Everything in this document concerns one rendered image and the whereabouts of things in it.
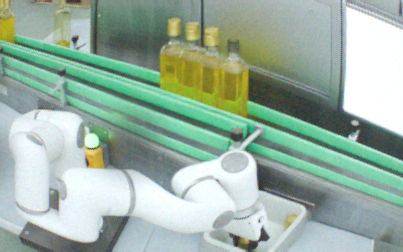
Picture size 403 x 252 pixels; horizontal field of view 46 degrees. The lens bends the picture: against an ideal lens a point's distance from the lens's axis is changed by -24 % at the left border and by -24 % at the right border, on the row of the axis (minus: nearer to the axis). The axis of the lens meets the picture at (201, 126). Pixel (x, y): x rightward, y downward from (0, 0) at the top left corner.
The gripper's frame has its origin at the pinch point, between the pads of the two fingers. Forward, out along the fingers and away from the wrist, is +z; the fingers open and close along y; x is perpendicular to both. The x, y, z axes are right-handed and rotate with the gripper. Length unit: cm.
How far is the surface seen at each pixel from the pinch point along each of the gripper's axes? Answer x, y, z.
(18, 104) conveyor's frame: -10, 104, 4
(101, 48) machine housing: -43, 83, 0
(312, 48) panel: -46, 5, -22
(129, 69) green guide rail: -32, 58, -7
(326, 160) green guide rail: -25.0, -8.7, -7.0
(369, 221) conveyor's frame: -20.1, -28.1, 4.7
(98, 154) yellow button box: -6, 51, 1
